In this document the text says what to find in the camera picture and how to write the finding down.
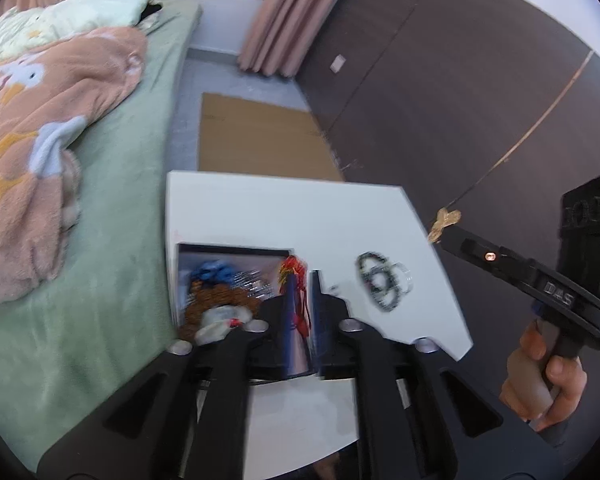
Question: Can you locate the pale green pillow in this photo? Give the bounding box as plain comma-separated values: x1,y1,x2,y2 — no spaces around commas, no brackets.
0,0,160,69

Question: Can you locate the red string bracelet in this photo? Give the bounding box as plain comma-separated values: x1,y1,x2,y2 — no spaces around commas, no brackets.
278,254,312,342

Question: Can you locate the person's right hand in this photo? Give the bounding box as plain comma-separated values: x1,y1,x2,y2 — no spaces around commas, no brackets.
499,320,589,434

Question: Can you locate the black bead bracelet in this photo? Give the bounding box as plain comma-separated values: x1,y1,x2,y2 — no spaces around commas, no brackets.
356,251,407,312

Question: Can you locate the silver chain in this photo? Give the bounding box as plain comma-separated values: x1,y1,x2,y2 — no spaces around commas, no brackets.
231,269,277,302

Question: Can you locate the beige pendant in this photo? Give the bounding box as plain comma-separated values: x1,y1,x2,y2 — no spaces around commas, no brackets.
427,208,464,246

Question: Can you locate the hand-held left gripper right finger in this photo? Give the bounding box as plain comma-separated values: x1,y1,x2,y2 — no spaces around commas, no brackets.
310,270,567,480

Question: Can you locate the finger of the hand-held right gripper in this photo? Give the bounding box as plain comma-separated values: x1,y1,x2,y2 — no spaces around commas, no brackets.
439,225,507,276

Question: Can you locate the flat cardboard sheet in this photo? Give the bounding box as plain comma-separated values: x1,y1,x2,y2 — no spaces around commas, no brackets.
197,91,347,182

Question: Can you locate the brown bead bracelet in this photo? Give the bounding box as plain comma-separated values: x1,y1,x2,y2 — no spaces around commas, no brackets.
179,280,262,342

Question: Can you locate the black box with white inside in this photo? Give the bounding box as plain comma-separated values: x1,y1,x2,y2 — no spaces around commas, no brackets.
172,242,318,382

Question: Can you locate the white pouch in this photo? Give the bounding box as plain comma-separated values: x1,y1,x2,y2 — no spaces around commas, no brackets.
194,305,254,346

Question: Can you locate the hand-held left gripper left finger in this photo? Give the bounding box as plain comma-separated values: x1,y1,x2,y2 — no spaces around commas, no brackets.
36,272,312,480

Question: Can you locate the bed with green sheet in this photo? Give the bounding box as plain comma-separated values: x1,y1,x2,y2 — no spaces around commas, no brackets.
0,0,204,474

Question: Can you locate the clear bangle bracelet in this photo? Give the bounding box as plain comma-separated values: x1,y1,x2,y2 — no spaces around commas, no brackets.
379,261,414,294

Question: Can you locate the blue bead bracelet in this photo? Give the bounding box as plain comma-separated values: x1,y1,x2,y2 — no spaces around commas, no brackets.
188,259,237,287

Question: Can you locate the white bedside table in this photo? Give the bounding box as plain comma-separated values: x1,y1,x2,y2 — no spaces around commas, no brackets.
164,170,474,480

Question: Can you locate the black cloth item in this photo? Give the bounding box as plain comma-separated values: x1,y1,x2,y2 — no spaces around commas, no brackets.
138,2,164,29

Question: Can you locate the pink fleece duck blanket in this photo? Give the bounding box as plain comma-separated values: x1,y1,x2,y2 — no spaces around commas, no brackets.
0,26,149,307

